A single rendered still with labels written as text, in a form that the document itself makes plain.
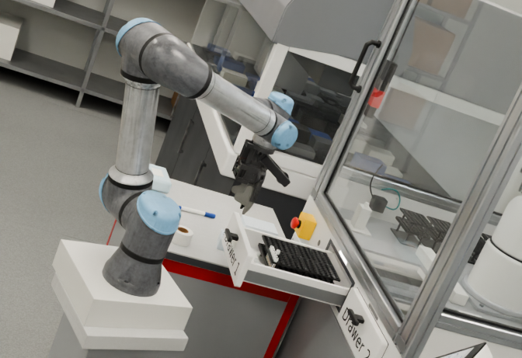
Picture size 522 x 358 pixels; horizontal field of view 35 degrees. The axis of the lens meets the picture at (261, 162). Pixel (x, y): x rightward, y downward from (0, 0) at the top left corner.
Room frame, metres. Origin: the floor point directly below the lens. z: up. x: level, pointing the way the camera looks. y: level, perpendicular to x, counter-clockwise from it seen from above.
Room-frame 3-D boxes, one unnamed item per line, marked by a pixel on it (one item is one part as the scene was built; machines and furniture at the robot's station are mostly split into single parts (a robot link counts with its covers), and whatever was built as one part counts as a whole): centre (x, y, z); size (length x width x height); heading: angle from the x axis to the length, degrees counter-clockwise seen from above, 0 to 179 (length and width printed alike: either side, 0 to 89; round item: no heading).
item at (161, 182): (2.83, 0.33, 0.78); 0.15 x 0.10 x 0.04; 22
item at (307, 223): (2.69, -0.22, 0.88); 0.07 x 0.05 x 0.07; 17
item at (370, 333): (2.08, -0.43, 0.87); 0.29 x 0.02 x 0.11; 17
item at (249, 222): (2.81, -0.08, 0.77); 0.13 x 0.09 x 0.02; 107
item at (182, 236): (2.43, 0.15, 0.78); 0.07 x 0.07 x 0.04
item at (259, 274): (2.35, -0.23, 0.86); 0.40 x 0.26 x 0.06; 107
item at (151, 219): (1.92, 0.20, 1.00); 0.13 x 0.12 x 0.14; 44
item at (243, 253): (2.29, -0.03, 0.87); 0.29 x 0.02 x 0.11; 17
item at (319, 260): (2.35, -0.22, 0.87); 0.22 x 0.18 x 0.06; 107
